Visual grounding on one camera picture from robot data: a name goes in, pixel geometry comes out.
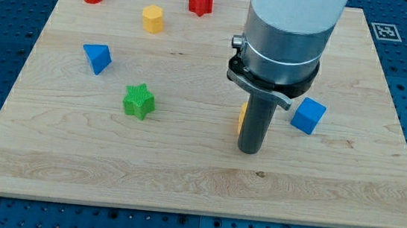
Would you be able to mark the yellow hexagon block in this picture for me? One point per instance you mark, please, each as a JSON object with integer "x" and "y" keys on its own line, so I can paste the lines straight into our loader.
{"x": 152, "y": 17}

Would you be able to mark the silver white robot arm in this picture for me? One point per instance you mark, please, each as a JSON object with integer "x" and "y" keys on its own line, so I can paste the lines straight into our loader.
{"x": 277, "y": 58}

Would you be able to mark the green star block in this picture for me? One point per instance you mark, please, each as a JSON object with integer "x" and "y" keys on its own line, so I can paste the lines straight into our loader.
{"x": 139, "y": 101}

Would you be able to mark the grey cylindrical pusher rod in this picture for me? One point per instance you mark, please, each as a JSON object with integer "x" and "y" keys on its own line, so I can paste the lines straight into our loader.
{"x": 257, "y": 119}

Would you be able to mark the black clamp with lever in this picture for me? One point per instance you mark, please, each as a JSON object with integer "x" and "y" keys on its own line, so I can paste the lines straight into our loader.
{"x": 281, "y": 94}

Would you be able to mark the light wooden board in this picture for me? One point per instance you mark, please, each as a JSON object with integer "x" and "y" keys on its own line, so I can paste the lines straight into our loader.
{"x": 64, "y": 136}

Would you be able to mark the white fiducial marker tag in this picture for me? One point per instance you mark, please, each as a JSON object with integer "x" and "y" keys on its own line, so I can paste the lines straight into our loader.
{"x": 386, "y": 32}

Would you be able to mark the blue cube block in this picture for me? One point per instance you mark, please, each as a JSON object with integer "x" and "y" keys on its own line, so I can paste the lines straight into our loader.
{"x": 308, "y": 115}

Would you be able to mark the red star block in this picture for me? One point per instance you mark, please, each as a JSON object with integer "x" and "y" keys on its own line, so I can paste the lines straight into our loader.
{"x": 201, "y": 7}

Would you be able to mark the yellow heart block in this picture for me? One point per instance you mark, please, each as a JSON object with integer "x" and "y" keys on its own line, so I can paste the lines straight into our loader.
{"x": 242, "y": 112}

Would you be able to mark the blue triangle block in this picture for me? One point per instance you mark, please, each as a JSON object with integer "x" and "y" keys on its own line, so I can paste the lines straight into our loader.
{"x": 98, "y": 56}

